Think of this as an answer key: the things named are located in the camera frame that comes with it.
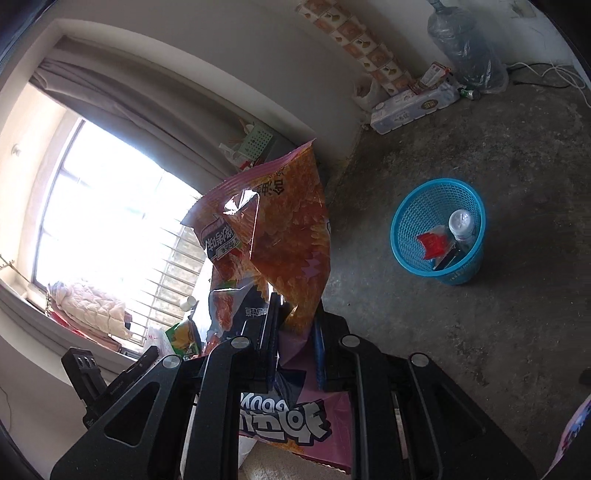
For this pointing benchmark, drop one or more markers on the white bottle with red label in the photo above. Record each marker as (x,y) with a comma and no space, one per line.
(461,224)

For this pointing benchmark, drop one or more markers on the yellow snack packet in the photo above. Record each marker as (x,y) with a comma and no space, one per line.
(184,341)

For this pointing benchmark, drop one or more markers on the green storage basket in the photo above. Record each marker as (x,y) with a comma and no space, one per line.
(258,143)

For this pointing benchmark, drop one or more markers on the orange snack bag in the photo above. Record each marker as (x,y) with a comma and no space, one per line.
(286,230)

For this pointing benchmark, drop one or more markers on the white windowed cardboard box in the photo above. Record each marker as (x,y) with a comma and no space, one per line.
(451,261)

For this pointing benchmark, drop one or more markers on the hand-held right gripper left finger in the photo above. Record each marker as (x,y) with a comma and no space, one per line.
(263,350)

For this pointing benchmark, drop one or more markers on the pale quilted blanket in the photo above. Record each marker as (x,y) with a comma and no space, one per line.
(90,309)

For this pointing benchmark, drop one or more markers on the pink snack bag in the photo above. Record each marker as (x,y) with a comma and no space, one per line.
(286,424)

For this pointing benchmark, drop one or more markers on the green can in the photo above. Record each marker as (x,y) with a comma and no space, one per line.
(471,93)

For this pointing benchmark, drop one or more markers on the blue plastic basket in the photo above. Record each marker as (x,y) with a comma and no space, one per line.
(415,221)

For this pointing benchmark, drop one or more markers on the blue water jug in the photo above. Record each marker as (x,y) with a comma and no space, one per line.
(466,50)

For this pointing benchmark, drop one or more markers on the tissue roll pack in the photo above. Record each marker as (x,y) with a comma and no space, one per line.
(411,108)

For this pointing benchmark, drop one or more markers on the metal window grille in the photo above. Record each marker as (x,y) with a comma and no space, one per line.
(175,281)

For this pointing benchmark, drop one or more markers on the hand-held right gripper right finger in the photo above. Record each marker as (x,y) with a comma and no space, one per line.
(330,364)

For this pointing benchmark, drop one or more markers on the red and white carton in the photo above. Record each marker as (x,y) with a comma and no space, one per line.
(434,76)

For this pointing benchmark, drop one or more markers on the white plastic bag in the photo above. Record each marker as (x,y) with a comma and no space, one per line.
(367,94)

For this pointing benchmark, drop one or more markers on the beige curtain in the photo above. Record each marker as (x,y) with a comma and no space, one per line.
(184,106)

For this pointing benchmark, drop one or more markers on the patterned paper roll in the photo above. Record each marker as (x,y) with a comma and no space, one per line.
(355,37)

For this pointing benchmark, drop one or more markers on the paper cup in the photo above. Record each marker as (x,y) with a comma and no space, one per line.
(188,303)

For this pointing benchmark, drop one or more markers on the red snack packet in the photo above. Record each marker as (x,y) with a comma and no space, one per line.
(431,244)

